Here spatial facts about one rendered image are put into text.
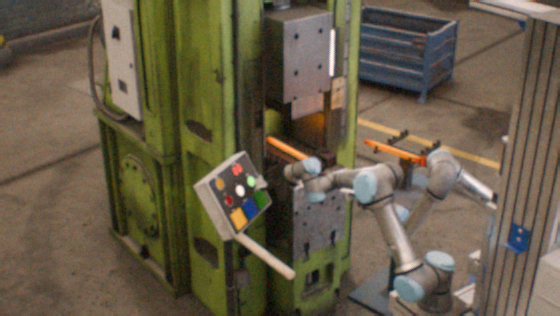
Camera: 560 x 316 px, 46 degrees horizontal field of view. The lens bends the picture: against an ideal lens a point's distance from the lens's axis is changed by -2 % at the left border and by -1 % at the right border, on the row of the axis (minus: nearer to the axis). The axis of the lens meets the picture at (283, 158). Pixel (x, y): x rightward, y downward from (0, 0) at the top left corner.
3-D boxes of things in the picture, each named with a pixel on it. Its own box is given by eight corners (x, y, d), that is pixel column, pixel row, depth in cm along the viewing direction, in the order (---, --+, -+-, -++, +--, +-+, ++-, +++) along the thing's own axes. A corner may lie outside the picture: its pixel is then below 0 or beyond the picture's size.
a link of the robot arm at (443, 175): (466, 181, 279) (402, 264, 300) (462, 169, 288) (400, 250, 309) (442, 169, 277) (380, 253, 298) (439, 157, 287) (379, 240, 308)
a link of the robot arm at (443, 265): (458, 284, 271) (462, 256, 264) (436, 298, 263) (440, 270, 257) (434, 270, 279) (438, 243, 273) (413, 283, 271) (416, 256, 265)
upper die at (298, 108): (322, 109, 342) (323, 92, 338) (291, 119, 331) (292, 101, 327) (272, 86, 372) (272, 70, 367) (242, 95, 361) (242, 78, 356)
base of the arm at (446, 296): (460, 305, 274) (463, 286, 269) (434, 319, 266) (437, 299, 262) (434, 286, 285) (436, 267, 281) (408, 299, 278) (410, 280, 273)
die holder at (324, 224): (345, 237, 382) (348, 168, 362) (293, 262, 361) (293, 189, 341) (283, 198, 421) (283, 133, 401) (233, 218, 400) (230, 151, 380)
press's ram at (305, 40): (342, 86, 345) (345, 9, 327) (283, 104, 324) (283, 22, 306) (291, 65, 375) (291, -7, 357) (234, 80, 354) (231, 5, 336)
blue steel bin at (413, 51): (454, 81, 744) (462, 17, 712) (424, 103, 686) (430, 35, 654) (360, 61, 806) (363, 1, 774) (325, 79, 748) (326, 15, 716)
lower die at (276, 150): (320, 171, 358) (321, 157, 354) (291, 183, 347) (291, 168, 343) (272, 144, 388) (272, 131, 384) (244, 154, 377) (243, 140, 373)
